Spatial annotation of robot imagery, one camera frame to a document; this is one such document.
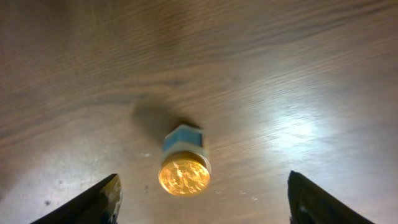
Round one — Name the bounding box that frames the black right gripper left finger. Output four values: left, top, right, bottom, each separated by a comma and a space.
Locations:
33, 174, 123, 224

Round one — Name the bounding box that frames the gold lid small jar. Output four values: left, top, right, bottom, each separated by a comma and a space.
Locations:
157, 124, 212, 197

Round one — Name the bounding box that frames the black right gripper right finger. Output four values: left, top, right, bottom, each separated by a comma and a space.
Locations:
287, 170, 373, 224

